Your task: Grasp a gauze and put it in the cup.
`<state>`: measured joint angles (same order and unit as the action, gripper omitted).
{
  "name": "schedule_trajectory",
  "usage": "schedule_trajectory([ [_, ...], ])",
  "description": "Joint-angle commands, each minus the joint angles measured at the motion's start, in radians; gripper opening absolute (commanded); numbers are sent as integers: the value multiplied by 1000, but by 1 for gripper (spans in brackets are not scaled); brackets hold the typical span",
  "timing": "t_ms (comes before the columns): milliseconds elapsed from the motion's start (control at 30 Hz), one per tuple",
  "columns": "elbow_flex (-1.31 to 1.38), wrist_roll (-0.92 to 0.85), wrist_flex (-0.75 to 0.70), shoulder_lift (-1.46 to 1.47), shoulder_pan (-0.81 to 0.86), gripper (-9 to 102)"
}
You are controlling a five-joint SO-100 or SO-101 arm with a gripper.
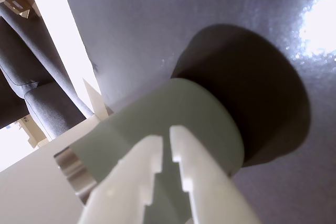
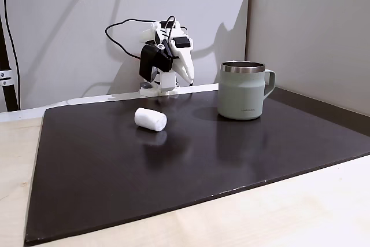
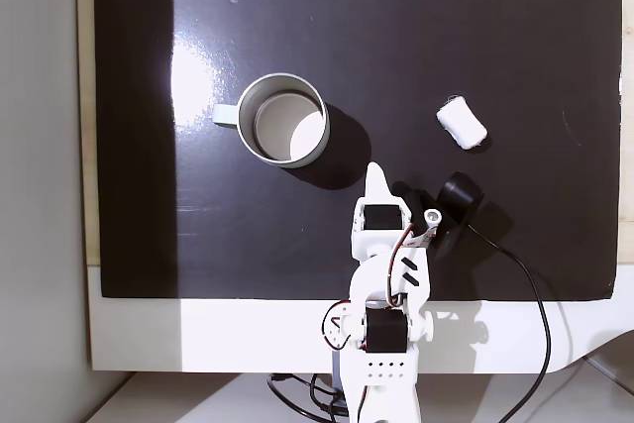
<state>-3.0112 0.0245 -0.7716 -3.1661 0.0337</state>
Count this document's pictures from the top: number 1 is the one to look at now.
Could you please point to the sage green steel-rimmed mug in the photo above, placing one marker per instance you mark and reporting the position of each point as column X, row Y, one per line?
column 183, row 103

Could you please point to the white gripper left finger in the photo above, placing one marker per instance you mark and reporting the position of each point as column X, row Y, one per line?
column 131, row 182

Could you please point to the grey fabric sofa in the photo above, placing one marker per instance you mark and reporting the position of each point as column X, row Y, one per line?
column 29, row 58

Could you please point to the brown cardboard box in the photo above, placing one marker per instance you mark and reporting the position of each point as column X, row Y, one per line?
column 18, row 5

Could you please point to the black table mat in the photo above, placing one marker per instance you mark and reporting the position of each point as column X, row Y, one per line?
column 157, row 32

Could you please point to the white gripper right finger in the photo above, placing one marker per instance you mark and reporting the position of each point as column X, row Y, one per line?
column 207, row 182

